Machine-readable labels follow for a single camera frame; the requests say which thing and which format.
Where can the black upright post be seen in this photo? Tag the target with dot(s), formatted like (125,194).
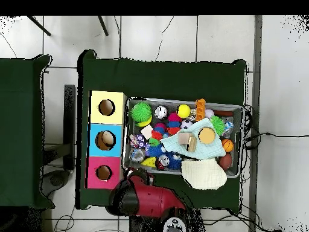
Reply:
(69,125)

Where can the small brown football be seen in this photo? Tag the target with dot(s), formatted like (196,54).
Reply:
(226,161)

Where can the orange plastic toy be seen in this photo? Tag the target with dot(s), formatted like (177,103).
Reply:
(200,110)

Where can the wooden box with three holes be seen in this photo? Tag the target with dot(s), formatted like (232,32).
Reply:
(106,147)

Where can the toy hamburger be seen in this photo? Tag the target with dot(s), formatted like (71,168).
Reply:
(207,135)

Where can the plain wooden block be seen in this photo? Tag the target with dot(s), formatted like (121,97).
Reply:
(184,139)

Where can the light teal waffle cloth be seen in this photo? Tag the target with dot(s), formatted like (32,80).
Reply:
(207,151)

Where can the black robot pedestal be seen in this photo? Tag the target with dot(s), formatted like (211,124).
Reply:
(142,226)

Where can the small orange basketball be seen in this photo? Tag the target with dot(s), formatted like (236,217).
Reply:
(227,145)

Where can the large green spiky ball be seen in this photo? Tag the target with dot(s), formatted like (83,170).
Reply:
(141,112)

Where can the grey round base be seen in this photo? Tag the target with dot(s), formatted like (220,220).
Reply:
(56,180)

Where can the black metal leg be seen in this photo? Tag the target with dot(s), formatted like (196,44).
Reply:
(103,25)
(38,25)

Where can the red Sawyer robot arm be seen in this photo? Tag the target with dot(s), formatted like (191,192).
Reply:
(157,200)

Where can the cream waffle cloth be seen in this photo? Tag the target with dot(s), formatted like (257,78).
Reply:
(205,174)

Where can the yellow ball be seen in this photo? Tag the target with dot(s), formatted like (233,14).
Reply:
(184,111)

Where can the dark green side tablecloth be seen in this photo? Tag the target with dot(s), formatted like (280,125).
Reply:
(17,120)

